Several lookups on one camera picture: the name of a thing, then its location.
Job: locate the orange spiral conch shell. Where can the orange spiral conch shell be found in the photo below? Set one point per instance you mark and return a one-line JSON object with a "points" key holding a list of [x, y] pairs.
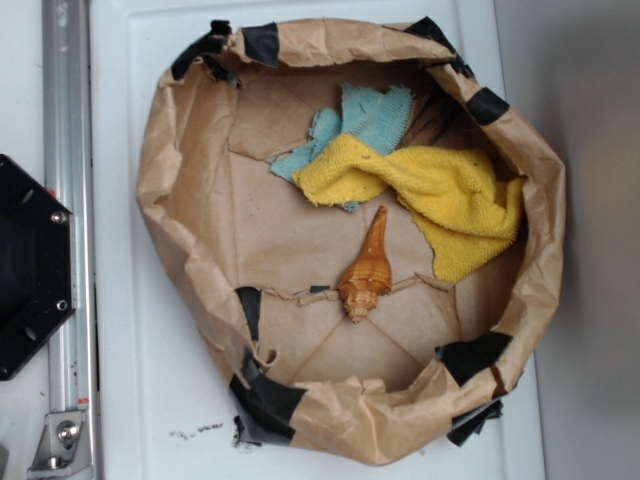
{"points": [[369, 275]]}

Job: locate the brown paper bag bin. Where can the brown paper bag bin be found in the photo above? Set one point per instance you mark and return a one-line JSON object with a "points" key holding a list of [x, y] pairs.
{"points": [[258, 265]]}

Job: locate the teal frayed cloth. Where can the teal frayed cloth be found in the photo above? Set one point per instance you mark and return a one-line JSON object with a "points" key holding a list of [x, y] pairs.
{"points": [[375, 118]]}

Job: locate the yellow terry cloth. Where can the yellow terry cloth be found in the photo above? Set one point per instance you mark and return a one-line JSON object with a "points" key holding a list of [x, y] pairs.
{"points": [[465, 213]]}

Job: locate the white plastic tray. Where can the white plastic tray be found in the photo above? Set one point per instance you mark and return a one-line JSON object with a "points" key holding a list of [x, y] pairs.
{"points": [[166, 413]]}

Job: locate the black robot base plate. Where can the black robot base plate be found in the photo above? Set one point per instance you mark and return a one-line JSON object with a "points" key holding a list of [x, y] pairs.
{"points": [[36, 267]]}

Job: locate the aluminium extrusion rail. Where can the aluminium extrusion rail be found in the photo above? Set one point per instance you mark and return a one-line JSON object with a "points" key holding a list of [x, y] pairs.
{"points": [[72, 351]]}

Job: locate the metal corner bracket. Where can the metal corner bracket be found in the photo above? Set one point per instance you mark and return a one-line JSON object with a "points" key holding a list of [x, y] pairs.
{"points": [[64, 450]]}

